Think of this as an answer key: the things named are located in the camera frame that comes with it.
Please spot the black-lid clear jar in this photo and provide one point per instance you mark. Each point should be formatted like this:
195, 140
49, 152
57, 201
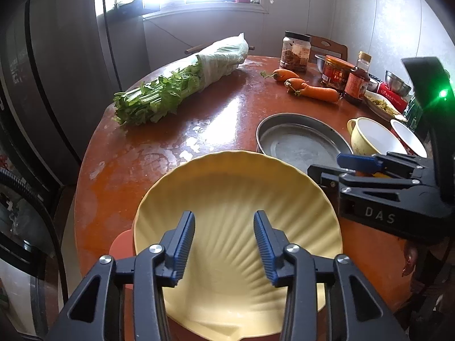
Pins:
295, 53

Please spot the wooden chair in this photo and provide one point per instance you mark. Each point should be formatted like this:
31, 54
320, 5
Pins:
334, 48

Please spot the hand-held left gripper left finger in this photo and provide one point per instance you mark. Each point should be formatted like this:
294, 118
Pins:
183, 241

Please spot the celery in plastic bag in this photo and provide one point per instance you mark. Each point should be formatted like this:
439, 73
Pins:
160, 92

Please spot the grey refrigerator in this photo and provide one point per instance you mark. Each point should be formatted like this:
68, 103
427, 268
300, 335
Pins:
64, 78

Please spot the round metal tray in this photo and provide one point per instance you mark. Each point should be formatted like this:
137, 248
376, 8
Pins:
298, 142

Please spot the white dish with food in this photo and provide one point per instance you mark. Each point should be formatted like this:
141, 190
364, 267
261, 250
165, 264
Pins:
382, 108

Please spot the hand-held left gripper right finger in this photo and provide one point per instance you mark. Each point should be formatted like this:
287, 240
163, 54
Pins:
265, 245

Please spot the red-lid sauce jar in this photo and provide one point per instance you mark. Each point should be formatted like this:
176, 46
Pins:
336, 74

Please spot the yellow shell-shaped plate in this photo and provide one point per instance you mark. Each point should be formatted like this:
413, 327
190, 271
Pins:
220, 191

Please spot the brown sauce bottle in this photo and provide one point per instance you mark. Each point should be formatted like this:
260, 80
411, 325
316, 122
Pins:
355, 87

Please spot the red tissue packet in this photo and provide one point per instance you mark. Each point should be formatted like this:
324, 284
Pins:
391, 97

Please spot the carrot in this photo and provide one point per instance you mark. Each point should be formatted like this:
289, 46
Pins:
297, 84
284, 74
320, 93

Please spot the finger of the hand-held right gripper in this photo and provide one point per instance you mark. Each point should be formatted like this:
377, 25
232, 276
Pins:
327, 176
355, 160

